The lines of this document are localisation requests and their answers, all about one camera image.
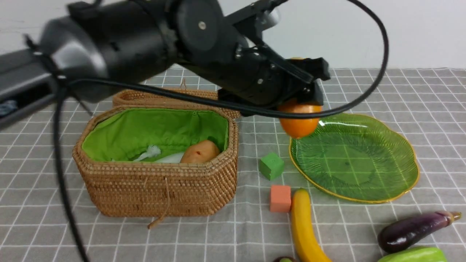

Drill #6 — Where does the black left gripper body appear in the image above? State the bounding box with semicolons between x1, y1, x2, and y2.
182;44;331;109

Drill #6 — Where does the orange mango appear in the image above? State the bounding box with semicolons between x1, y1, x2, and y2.
279;56;323;139

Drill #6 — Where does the brown potato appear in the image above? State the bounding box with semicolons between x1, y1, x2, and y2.
180;140;220;163

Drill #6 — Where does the white radish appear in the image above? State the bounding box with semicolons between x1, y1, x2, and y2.
111;145;186;164

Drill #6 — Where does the purple eggplant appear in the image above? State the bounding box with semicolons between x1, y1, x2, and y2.
377;210;462;254

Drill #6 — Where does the green bitter gourd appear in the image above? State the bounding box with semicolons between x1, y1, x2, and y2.
378;246;447;262

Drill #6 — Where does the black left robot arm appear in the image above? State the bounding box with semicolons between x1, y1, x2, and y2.
1;0;331;129

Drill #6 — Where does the green foam cube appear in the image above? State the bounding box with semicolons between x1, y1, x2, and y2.
258;152;285;181

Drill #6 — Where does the orange foam cube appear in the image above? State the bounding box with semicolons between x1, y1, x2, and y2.
269;185;292;213

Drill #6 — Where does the green glass plate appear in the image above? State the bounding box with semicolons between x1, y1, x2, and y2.
288;114;420;204

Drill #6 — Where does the yellow banana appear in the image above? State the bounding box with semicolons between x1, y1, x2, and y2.
290;188;331;262

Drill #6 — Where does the woven wicker basket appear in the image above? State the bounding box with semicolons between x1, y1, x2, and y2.
72;90;240;219

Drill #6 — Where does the grey checkered tablecloth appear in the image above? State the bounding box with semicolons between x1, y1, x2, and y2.
0;68;465;262

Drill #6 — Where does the dark mangosteen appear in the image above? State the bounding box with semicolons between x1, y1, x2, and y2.
273;257;296;262

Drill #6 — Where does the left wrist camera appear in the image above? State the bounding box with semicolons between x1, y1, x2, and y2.
224;0;288;40

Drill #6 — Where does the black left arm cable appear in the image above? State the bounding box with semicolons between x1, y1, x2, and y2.
53;0;389;262

